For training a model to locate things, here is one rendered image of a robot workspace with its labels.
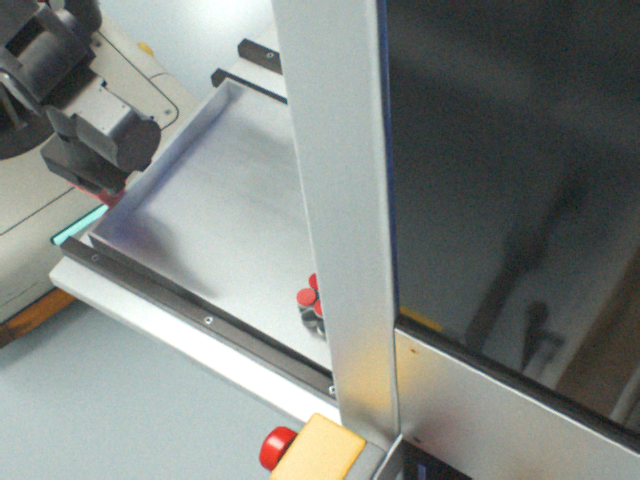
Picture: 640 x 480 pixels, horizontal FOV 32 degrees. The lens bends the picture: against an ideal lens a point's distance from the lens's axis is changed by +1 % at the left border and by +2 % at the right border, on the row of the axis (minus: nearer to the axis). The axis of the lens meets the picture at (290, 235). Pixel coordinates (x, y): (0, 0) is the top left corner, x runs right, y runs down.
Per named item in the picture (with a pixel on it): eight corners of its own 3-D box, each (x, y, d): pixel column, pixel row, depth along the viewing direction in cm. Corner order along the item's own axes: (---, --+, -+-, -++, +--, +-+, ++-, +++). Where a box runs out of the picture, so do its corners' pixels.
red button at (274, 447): (317, 454, 98) (313, 435, 94) (292, 492, 96) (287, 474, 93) (282, 433, 99) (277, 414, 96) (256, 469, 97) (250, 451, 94)
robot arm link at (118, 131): (52, 0, 104) (-12, 66, 102) (136, 56, 99) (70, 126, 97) (104, 72, 114) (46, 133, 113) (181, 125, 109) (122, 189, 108)
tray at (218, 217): (478, 211, 122) (479, 193, 119) (349, 395, 111) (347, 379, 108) (231, 96, 135) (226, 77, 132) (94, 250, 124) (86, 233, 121)
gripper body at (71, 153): (116, 201, 115) (97, 156, 109) (42, 163, 119) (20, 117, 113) (154, 158, 118) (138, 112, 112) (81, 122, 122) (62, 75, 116)
